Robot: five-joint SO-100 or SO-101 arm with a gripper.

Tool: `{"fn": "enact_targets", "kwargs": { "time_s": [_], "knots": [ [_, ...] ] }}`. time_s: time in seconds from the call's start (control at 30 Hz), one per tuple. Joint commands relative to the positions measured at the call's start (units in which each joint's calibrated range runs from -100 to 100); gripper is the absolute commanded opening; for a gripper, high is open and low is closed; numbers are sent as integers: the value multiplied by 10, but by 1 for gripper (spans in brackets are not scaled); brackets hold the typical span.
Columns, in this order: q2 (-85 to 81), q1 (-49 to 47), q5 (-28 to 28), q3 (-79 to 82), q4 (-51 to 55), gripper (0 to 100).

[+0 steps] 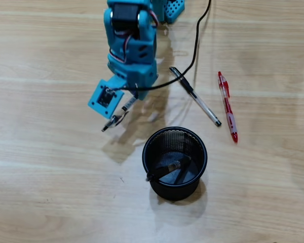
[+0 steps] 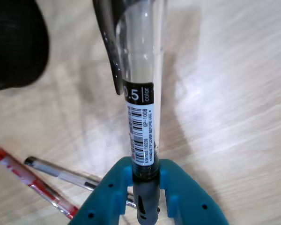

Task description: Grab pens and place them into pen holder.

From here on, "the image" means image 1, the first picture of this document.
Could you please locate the black retractable pen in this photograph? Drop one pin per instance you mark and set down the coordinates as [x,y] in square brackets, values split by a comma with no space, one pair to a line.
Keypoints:
[164,169]

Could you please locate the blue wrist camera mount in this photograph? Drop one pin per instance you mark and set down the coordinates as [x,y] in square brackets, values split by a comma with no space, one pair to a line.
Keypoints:
[111,111]

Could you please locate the red retractable pen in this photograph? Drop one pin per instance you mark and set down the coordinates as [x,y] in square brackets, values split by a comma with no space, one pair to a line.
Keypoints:
[226,101]

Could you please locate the clear stick pen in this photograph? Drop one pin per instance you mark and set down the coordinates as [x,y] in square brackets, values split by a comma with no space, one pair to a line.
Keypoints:
[190,89]

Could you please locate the black mesh pen holder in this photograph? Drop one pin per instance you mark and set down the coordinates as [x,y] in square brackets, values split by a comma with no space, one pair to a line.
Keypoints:
[172,192]

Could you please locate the black pen with grey grip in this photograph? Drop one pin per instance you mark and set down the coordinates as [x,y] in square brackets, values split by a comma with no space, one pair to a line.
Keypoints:
[129,103]

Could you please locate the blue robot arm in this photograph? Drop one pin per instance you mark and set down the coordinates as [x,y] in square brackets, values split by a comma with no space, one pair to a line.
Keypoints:
[142,48]

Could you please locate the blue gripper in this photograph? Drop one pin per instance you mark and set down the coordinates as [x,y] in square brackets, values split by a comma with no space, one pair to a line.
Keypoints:
[142,81]

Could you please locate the blue perforated robot base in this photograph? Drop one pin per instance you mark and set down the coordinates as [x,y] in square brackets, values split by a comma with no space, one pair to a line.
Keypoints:
[176,10]

